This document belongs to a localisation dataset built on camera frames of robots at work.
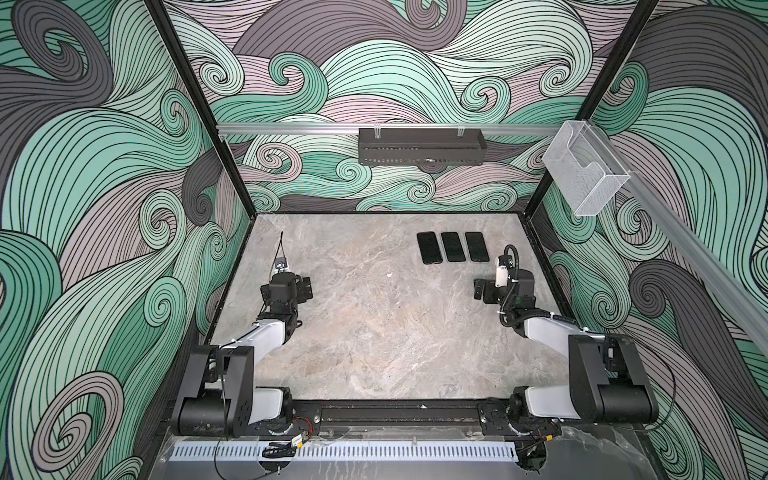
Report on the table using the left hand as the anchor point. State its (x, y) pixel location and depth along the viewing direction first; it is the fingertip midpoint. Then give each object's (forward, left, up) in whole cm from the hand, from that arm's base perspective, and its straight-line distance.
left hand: (287, 277), depth 91 cm
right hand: (+2, -65, -1) cm, 65 cm away
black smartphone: (+18, -56, -6) cm, 59 cm away
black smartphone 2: (+20, -65, -7) cm, 68 cm away
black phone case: (+19, -47, -8) cm, 52 cm away
